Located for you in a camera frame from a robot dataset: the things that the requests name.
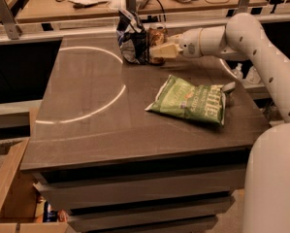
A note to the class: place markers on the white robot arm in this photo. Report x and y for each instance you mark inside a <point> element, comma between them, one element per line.
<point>266,207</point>

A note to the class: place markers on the clear sanitizer bottle right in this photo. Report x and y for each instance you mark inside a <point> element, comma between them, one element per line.
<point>253,76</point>

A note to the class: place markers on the top grey drawer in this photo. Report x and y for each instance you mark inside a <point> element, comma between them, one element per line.
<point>123,190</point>

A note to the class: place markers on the grey metal bracket left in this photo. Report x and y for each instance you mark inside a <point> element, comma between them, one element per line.
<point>12,30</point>

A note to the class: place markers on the middle grey drawer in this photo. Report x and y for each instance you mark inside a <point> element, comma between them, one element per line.
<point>151,214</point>

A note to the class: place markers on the green kettle chip bag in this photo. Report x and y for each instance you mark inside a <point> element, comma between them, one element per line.
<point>179,98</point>

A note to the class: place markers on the bottom grey drawer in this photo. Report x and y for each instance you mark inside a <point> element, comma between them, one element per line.
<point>188,225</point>

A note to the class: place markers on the cardboard box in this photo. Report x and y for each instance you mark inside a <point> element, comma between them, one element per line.
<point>18,198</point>

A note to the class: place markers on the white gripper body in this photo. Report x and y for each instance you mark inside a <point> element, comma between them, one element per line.
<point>189,43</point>

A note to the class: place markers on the snack items in box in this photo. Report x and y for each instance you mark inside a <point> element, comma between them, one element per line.
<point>46,213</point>

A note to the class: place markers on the orange soda can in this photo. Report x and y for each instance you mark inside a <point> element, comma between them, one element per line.
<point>156,35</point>

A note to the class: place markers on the blue chip bag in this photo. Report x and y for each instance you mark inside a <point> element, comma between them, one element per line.
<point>131,37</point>

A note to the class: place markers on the clear sanitizer bottle left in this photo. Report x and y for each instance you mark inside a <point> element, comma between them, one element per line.
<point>238,72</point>

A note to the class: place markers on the grey drawer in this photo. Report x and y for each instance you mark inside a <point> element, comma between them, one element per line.
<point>151,214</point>
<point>188,225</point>
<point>123,190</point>

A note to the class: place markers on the wooden background desk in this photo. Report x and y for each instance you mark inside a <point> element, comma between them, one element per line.
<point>56,10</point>

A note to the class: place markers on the clear sanitizer bottle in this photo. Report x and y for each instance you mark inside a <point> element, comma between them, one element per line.
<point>238,72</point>
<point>253,76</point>

